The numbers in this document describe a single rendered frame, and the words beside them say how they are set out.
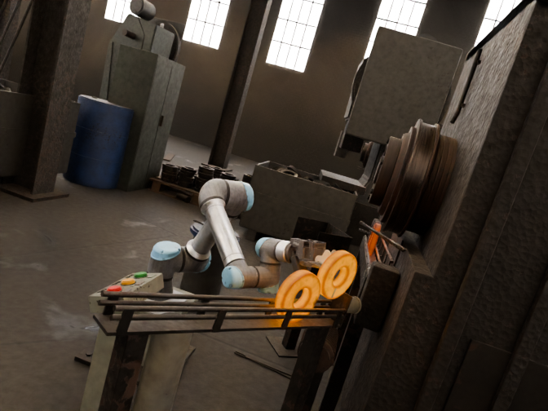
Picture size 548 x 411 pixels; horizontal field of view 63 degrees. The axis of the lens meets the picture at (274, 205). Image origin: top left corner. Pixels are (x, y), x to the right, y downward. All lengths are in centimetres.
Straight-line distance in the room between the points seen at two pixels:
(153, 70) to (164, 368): 392
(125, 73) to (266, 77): 753
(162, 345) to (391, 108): 351
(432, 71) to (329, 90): 759
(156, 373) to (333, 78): 1099
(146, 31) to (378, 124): 597
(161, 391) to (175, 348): 15
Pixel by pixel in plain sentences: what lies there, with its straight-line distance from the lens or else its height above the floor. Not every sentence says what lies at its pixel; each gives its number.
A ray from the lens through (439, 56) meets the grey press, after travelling 461.
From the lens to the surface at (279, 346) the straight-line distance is 260.
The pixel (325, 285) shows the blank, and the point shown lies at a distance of 137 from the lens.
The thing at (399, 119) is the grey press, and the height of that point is 153.
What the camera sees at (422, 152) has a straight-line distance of 168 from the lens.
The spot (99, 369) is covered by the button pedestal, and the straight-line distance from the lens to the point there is 152.
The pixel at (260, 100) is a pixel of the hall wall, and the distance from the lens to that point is 1228.
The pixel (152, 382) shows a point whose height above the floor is 34.
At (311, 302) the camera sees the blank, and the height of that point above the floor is 70.
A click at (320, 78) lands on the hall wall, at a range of 1207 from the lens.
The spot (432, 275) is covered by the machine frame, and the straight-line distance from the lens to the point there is 146.
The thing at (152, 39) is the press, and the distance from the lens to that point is 928.
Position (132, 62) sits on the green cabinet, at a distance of 513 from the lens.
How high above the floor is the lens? 118
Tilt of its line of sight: 10 degrees down
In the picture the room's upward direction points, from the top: 16 degrees clockwise
